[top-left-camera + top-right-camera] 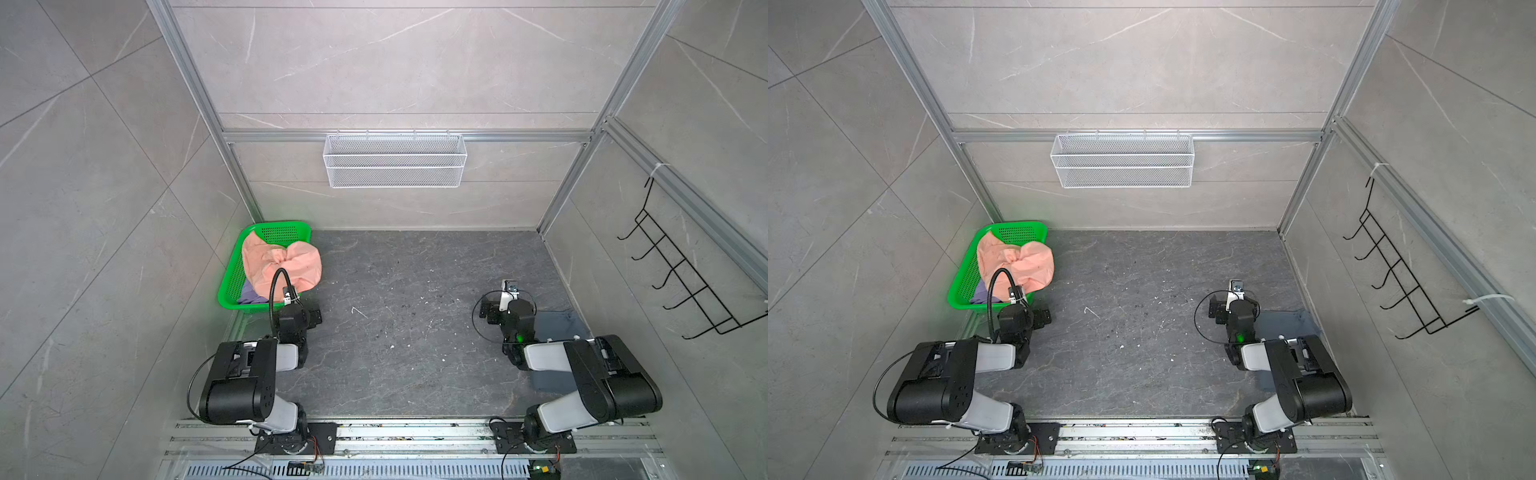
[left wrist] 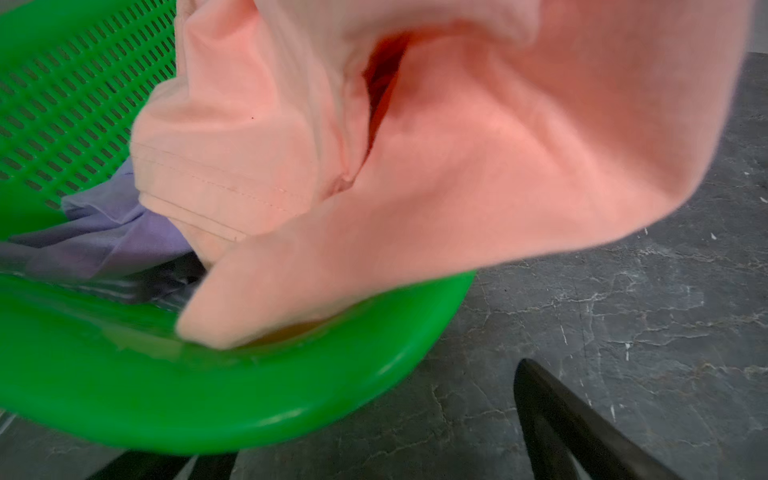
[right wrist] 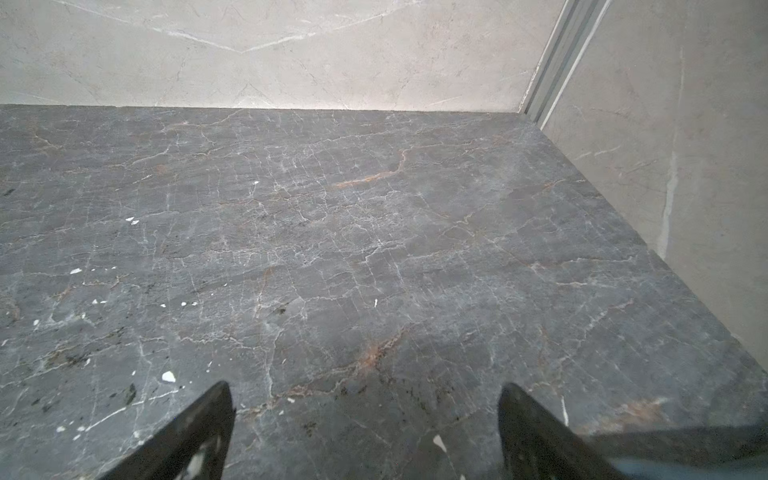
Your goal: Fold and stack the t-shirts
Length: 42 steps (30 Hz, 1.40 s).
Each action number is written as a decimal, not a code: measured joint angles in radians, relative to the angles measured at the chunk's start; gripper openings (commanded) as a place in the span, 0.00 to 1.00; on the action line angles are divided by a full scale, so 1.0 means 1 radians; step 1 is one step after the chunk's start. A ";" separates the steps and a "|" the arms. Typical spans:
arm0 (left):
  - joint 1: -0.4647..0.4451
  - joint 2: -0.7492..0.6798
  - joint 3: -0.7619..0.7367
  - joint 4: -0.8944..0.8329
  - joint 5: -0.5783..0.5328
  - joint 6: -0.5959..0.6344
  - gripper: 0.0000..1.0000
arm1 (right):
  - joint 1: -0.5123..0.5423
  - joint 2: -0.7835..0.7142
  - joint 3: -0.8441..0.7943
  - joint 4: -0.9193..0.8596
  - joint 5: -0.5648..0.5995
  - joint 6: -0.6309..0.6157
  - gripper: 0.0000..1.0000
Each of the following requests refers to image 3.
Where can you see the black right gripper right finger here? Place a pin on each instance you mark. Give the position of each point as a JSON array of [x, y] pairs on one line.
[[536, 445]]

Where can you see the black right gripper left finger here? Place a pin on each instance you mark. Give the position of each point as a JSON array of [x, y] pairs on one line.
[[194, 445]]

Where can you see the aluminium frame profile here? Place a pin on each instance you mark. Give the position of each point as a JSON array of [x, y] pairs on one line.
[[574, 29]]

